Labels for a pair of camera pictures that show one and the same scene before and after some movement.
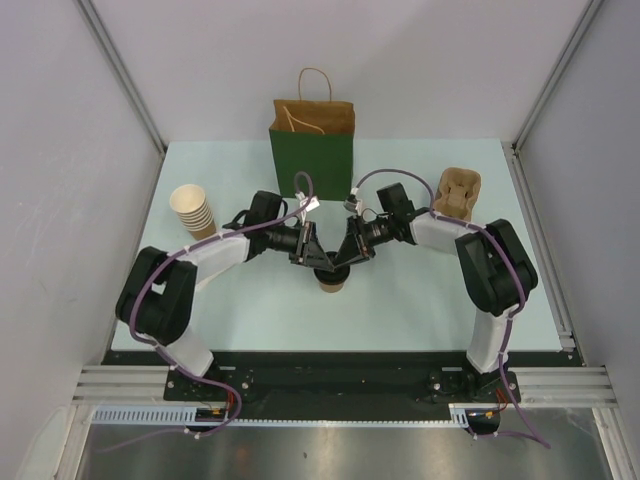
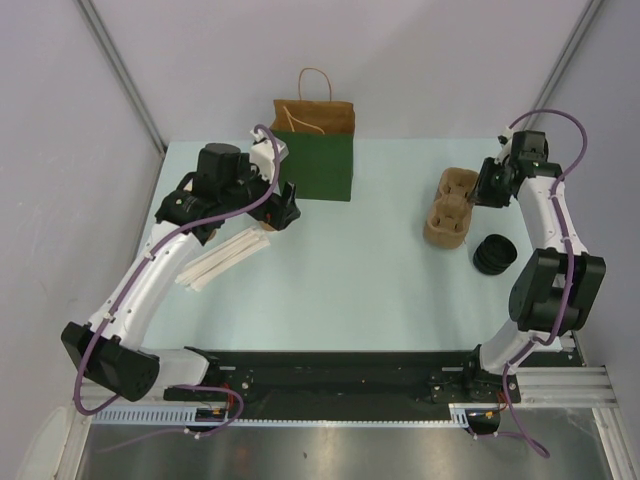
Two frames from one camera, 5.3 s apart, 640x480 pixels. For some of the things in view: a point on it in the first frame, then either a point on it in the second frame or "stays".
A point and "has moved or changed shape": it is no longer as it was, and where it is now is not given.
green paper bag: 314,137 stays
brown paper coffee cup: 329,288 has moved or changed shape
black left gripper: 307,250 -> 278,215
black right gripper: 352,249 -> 484,195
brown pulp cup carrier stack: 456,193 stays
